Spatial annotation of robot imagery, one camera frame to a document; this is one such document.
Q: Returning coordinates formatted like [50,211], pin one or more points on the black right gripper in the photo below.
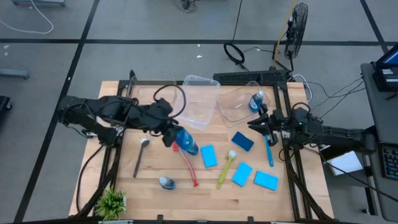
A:
[283,126]

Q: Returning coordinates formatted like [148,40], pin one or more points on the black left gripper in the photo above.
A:
[157,115]

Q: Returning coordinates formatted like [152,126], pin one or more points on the red dish brush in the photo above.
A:
[175,147]

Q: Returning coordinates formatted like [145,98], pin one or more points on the blue dish soap bottle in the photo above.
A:
[186,141]
[168,184]
[255,104]

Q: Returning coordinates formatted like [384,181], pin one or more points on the blue dish brush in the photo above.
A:
[269,155]

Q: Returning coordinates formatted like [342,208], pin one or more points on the light blue sponge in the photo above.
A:
[242,174]
[209,156]
[266,180]

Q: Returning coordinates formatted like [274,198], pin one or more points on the green dish brush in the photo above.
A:
[232,154]

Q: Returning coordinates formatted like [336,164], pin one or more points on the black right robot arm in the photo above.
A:
[339,137]

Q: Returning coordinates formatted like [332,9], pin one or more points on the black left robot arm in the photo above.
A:
[102,110]

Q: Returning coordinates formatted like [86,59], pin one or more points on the dark blue scrub sponge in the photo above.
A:
[242,141]

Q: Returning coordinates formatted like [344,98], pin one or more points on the clear rounded plastic bin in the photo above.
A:
[236,113]
[146,91]

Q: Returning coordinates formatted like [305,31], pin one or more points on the clear rectangular plastic tub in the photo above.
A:
[199,105]

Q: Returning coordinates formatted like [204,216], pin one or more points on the silver table clamp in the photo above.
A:
[88,134]

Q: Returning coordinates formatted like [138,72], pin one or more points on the white paper sheet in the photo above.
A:
[345,165]

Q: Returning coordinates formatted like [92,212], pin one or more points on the small green potted plant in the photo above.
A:
[110,203]

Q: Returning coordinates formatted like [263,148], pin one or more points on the black floor fan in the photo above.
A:
[297,31]

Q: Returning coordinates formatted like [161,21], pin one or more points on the grey equipment cart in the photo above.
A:
[382,118]

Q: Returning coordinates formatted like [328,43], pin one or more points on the black keyboard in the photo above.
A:
[391,161]

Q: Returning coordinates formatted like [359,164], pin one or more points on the black laptop computer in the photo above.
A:
[388,79]

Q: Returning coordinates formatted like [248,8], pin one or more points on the grey metal floor base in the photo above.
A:
[14,74]
[37,2]

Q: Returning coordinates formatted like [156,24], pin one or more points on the black chair base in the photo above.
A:
[3,104]

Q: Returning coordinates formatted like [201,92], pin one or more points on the black aluminium table frame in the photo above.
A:
[276,96]

